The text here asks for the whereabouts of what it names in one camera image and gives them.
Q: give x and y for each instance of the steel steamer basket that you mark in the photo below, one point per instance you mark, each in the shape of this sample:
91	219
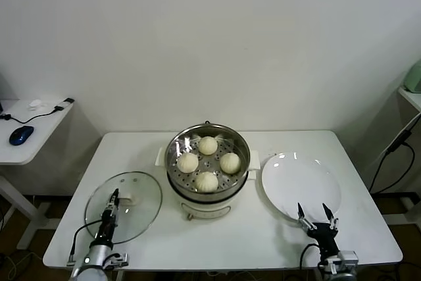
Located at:
213	166

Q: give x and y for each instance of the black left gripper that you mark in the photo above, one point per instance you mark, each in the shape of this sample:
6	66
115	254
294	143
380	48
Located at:
107	230

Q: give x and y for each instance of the white crumpled tissue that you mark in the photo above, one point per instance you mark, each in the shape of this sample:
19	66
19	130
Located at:
36	105

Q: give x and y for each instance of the white side desk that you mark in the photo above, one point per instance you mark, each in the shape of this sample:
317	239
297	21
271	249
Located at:
39	129

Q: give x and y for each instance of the glass pot lid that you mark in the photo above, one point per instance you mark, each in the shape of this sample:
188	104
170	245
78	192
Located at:
144	192

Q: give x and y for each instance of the pale green appliance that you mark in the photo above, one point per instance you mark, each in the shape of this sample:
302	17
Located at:
413	78

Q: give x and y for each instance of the white electric cooker base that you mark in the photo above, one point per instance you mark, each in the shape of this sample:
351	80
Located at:
205	210

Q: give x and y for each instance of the white steamed baozi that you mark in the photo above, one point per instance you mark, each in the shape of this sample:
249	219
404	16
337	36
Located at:
208	145
188	162
230	162
207	182

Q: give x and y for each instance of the white round plate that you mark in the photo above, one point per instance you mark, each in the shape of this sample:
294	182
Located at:
301	182

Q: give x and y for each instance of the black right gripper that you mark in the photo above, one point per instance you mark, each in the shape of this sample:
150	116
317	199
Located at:
325	233

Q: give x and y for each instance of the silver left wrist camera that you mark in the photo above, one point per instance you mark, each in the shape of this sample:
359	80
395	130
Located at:
116	259

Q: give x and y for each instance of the black white usb adapter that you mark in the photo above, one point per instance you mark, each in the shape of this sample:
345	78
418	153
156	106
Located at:
64	104

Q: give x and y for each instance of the white side table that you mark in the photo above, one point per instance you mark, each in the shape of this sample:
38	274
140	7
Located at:
411	96

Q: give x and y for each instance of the blue computer mouse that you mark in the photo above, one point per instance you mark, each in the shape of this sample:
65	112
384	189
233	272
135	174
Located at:
21	135

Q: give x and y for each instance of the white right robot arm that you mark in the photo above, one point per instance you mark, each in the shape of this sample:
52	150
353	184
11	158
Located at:
345	274

